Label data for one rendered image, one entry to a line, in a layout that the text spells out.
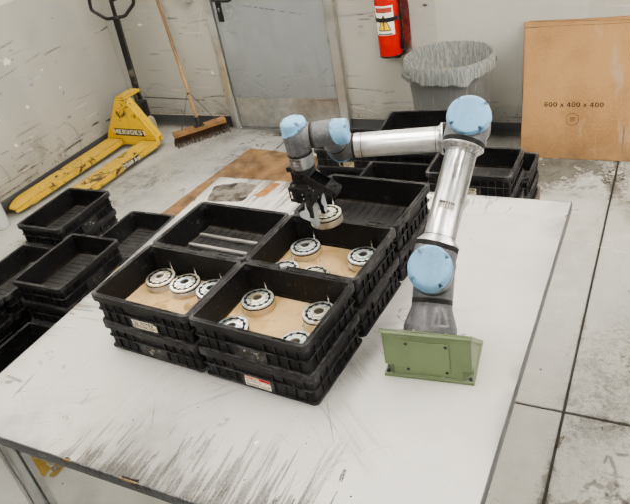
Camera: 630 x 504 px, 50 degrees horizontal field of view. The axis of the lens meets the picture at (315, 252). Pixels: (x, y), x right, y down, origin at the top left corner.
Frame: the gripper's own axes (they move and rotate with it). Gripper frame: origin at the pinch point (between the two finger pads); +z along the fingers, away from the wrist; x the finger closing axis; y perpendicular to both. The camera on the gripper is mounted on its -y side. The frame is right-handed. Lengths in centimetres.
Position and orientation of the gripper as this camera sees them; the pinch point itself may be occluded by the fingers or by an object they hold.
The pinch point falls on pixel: (321, 220)
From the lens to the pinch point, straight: 211.7
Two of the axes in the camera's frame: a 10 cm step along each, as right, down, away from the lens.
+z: 2.0, 7.8, 5.9
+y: -8.6, -1.4, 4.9
